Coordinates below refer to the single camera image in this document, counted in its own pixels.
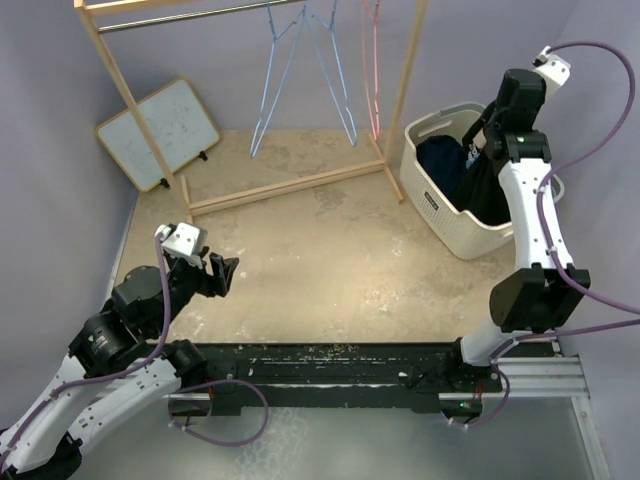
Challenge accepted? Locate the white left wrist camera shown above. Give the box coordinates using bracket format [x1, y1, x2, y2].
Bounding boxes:
[155, 222, 208, 269]

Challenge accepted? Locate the aluminium frame rail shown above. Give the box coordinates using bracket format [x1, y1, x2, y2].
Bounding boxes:
[34, 349, 616, 480]

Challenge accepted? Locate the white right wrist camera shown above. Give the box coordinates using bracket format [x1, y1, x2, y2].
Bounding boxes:
[533, 46, 571, 102]

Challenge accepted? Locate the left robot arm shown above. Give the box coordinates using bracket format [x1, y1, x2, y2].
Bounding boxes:
[1, 253, 239, 479]

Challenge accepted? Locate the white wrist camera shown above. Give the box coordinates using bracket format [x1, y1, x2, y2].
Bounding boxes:
[155, 222, 208, 269]
[533, 46, 571, 102]

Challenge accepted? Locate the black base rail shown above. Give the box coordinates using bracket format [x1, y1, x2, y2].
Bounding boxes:
[168, 342, 503, 416]

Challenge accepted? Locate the small whiteboard yellow frame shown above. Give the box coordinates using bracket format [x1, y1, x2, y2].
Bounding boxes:
[95, 77, 220, 192]

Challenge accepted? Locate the light blue hanger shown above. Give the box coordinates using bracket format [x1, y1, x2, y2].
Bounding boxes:
[304, 1, 358, 147]
[249, 1, 307, 159]

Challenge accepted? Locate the black garment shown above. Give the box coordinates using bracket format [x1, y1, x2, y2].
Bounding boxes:
[451, 101, 511, 226]

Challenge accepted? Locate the wooden clothes rack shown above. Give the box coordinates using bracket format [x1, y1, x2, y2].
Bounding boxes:
[73, 0, 431, 217]

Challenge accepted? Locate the cream perforated laundry basket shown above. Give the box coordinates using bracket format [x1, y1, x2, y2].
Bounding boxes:
[399, 101, 566, 261]

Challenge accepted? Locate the navy blue t shirt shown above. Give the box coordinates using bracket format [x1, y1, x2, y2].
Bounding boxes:
[416, 135, 467, 200]

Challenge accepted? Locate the pink wire hanger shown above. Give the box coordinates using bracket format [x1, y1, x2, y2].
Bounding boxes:
[360, 0, 381, 140]

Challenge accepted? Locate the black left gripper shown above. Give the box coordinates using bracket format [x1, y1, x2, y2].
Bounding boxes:
[149, 244, 238, 336]

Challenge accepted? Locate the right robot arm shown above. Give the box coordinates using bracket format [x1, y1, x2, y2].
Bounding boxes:
[444, 69, 591, 391]

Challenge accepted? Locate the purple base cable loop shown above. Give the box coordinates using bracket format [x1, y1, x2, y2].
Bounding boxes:
[167, 377, 269, 446]

